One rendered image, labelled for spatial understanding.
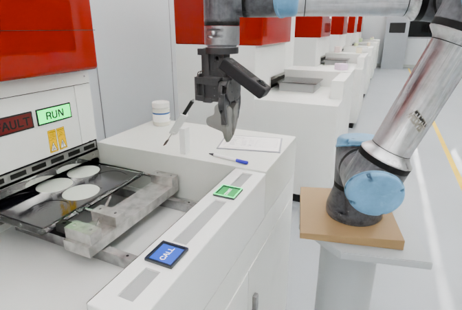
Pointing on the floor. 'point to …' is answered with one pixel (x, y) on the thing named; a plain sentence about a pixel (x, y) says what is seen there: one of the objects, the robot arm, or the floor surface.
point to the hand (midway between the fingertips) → (231, 137)
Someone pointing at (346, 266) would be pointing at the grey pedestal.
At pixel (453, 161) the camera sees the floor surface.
